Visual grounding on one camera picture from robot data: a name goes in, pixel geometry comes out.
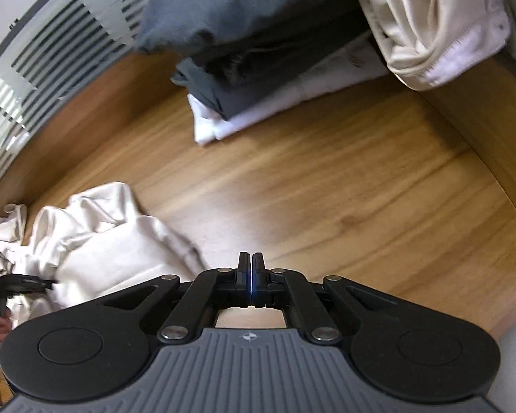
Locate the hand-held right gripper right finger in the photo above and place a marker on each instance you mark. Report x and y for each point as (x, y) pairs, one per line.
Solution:
(259, 282)

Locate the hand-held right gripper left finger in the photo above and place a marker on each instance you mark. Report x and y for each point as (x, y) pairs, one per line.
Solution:
(243, 282)

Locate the cream crumpled garment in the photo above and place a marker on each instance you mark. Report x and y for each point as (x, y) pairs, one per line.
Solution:
(434, 21)

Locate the cream satin shirt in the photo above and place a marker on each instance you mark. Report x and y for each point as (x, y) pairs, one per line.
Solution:
(112, 249)

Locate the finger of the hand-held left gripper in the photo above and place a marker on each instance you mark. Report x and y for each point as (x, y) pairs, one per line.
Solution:
(17, 285)

